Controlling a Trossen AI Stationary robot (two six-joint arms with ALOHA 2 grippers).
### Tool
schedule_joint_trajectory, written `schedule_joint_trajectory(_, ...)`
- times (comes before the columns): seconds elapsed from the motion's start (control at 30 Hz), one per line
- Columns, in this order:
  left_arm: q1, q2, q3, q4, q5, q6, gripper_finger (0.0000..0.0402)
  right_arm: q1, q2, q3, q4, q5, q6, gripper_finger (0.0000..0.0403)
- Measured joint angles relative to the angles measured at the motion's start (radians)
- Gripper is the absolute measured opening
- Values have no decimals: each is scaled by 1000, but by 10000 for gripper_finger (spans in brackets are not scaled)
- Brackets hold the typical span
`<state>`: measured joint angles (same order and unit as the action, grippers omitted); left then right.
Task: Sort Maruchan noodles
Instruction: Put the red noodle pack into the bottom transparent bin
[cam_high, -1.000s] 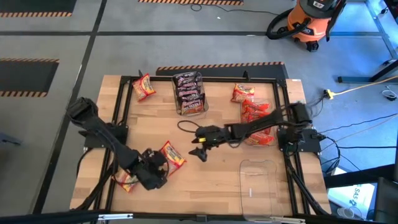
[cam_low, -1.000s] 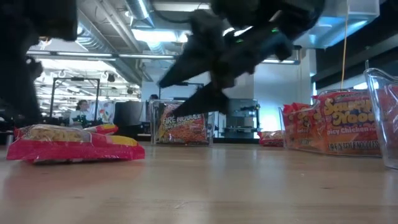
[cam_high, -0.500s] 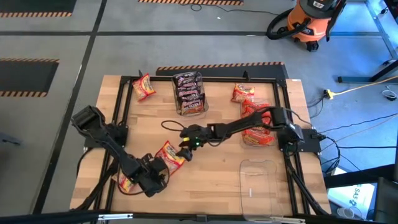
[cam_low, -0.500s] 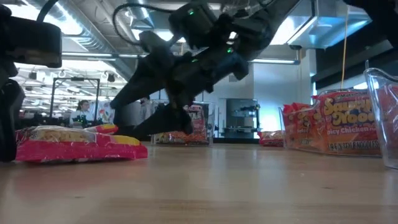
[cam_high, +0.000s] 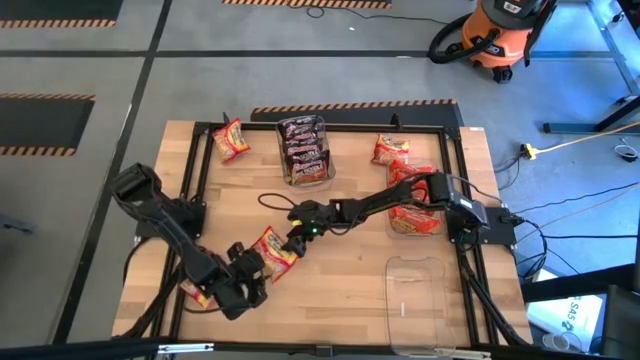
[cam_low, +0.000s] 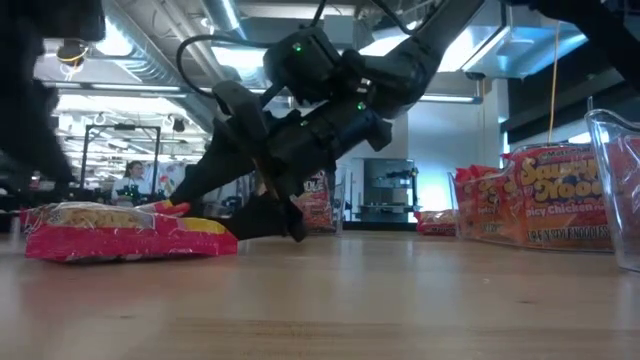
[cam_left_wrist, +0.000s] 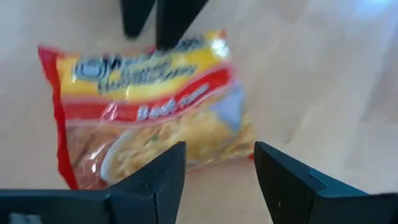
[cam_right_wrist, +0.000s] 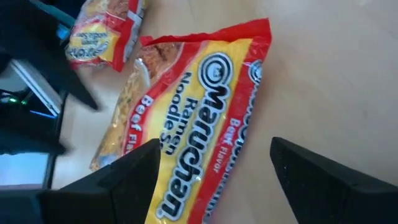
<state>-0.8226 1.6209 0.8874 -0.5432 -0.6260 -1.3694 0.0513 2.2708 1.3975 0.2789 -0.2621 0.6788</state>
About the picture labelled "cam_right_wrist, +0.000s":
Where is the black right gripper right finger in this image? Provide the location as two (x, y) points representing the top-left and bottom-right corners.
(270, 137), (398, 224)

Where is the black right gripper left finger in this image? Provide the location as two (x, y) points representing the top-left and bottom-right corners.
(0, 139), (162, 224)

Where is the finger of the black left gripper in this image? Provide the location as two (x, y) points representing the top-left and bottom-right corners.
(0, 124), (68, 156)
(30, 27), (100, 111)

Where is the beef ramen yellow red packet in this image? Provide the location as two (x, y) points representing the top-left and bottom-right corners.
(65, 0), (147, 73)
(90, 17), (273, 224)

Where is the black table frame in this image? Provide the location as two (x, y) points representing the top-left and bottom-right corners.
(11, 58), (68, 189)

